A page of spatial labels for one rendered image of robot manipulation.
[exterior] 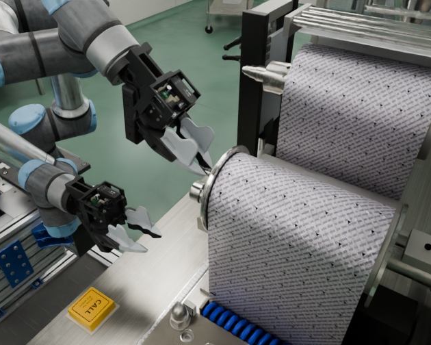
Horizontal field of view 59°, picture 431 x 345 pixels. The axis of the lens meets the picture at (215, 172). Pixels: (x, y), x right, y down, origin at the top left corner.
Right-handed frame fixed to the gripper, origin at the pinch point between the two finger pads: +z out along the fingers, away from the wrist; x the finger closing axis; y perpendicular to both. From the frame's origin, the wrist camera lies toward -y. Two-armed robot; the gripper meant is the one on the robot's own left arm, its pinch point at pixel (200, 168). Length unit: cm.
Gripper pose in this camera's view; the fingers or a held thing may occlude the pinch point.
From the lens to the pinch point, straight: 61.7
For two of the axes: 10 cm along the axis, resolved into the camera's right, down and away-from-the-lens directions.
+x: 5.5, -5.2, 6.6
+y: 5.4, -3.9, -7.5
